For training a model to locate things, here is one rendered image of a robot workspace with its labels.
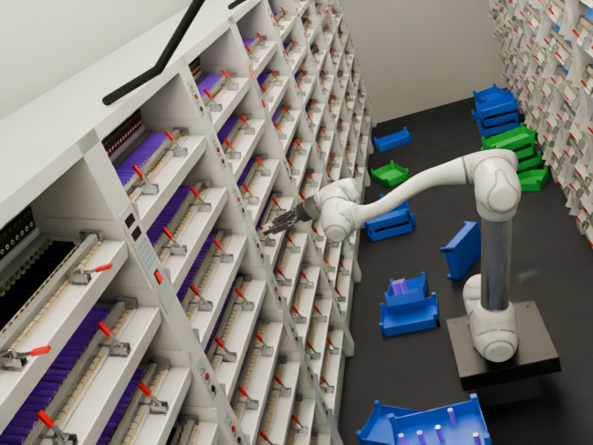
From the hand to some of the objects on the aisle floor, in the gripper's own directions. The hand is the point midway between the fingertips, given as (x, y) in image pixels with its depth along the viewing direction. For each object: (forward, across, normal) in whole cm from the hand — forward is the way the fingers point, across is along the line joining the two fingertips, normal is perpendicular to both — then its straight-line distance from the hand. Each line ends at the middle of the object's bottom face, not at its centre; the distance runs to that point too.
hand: (265, 230), depth 255 cm
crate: (-6, -14, -104) cm, 105 cm away
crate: (-12, +82, -101) cm, 130 cm away
